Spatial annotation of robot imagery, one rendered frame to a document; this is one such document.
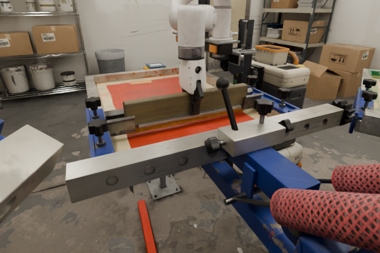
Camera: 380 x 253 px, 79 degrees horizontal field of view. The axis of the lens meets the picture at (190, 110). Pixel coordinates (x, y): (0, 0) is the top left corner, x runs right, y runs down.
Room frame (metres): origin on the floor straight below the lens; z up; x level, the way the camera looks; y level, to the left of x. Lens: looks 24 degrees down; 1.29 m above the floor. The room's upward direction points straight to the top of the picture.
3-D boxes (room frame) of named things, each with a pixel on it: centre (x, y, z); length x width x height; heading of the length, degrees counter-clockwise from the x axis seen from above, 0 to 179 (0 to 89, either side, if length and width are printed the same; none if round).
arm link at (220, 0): (1.30, -0.18, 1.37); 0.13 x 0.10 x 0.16; 76
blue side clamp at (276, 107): (0.77, -0.27, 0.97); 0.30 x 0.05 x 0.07; 25
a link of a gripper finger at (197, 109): (0.63, -0.02, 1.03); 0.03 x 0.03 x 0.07; 25
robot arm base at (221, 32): (1.31, -0.18, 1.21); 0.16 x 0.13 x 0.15; 117
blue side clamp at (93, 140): (0.53, 0.24, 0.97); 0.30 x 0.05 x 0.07; 25
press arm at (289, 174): (0.36, -0.15, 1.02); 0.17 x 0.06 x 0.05; 25
